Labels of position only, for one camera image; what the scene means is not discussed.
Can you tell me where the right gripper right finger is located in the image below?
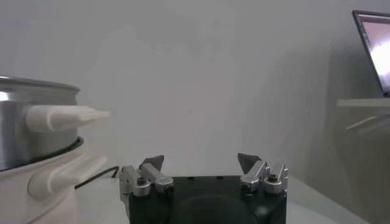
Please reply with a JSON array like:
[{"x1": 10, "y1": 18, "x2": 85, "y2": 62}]
[{"x1": 237, "y1": 152, "x2": 289, "y2": 195}]

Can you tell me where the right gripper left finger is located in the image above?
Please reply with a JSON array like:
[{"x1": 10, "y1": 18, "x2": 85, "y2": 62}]
[{"x1": 118, "y1": 154, "x2": 174, "y2": 198}]

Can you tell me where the round glass pot lid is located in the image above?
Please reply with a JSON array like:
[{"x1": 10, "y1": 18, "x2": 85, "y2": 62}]
[{"x1": 0, "y1": 74, "x2": 82, "y2": 94}]

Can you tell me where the stainless steel steamer basket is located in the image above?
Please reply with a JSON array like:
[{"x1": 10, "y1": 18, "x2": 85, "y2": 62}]
[{"x1": 0, "y1": 88, "x2": 111, "y2": 171}]

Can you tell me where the white electric cooking pot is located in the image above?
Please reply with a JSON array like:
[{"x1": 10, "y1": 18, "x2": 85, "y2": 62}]
[{"x1": 0, "y1": 138, "x2": 109, "y2": 224}]

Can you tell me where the white side table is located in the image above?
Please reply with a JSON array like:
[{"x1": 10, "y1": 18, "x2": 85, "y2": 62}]
[{"x1": 336, "y1": 97, "x2": 390, "y2": 136}]

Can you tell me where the open dark laptop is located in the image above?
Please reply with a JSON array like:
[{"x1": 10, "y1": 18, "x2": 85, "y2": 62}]
[{"x1": 352, "y1": 10, "x2": 390, "y2": 98}]

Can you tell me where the black pot power cord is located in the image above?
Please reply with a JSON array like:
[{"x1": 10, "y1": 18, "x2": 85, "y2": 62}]
[{"x1": 74, "y1": 166, "x2": 120, "y2": 190}]

